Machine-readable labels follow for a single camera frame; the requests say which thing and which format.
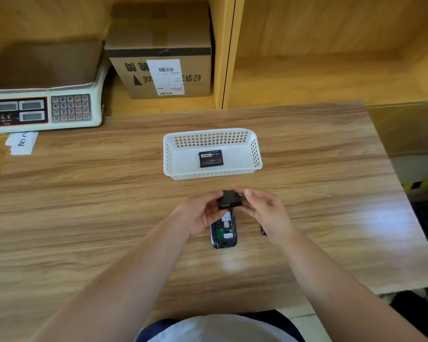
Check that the black phone back cover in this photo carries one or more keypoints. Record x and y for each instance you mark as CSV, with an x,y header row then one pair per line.
x,y
263,231

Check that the person's right forearm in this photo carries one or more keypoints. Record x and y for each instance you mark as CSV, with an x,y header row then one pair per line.
x,y
335,292

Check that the person's left forearm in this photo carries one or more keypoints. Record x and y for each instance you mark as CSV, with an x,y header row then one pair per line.
x,y
121,292

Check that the wooden shelf unit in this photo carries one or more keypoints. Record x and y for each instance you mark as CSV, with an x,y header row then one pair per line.
x,y
324,78

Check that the white plastic basket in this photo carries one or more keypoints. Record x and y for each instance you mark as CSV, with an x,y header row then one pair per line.
x,y
235,158

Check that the person's right hand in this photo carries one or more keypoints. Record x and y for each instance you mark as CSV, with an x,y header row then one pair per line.
x,y
271,217

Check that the yellow black hazard tape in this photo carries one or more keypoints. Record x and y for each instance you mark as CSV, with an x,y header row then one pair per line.
x,y
421,184

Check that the person's left hand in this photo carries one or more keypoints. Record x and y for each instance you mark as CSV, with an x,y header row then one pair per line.
x,y
196,215

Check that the white electronic weighing scale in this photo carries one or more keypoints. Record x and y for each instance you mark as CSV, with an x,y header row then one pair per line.
x,y
46,103

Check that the white paper note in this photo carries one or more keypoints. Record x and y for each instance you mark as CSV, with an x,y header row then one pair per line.
x,y
21,143

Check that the white shirt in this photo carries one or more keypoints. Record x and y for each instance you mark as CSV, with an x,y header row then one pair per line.
x,y
221,331

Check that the person's left thumb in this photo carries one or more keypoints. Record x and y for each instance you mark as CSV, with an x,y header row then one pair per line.
x,y
217,216

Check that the brown cardboard box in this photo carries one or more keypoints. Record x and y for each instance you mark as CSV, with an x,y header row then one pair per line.
x,y
135,67

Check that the black phone battery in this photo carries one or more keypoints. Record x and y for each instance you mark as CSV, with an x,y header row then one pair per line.
x,y
211,158
229,200

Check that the person's right thumb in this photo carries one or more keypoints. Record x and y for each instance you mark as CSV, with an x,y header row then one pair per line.
x,y
248,210

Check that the black open-backed mobile phone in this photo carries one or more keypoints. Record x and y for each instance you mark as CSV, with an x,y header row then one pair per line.
x,y
224,233

